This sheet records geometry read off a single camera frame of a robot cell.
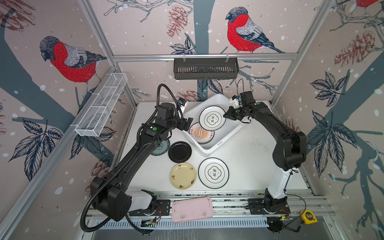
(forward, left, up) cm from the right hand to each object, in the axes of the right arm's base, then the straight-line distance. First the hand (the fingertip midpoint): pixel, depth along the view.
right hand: (223, 116), depth 91 cm
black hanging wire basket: (+33, +11, +13) cm, 38 cm away
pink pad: (-48, +16, -14) cm, 52 cm away
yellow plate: (-32, +23, -16) cm, 43 cm away
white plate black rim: (-29, +6, -17) cm, 34 cm away
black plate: (-17, +27, -15) cm, 36 cm away
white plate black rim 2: (+1, +7, -3) cm, 8 cm away
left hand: (-10, +22, +13) cm, 27 cm away
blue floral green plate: (-15, +39, -16) cm, 45 cm away
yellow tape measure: (-48, -38, -16) cm, 64 cm away
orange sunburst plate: (-4, +15, -15) cm, 22 cm away
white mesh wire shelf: (-16, +66, +16) cm, 70 cm away
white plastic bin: (-21, +10, -3) cm, 24 cm away
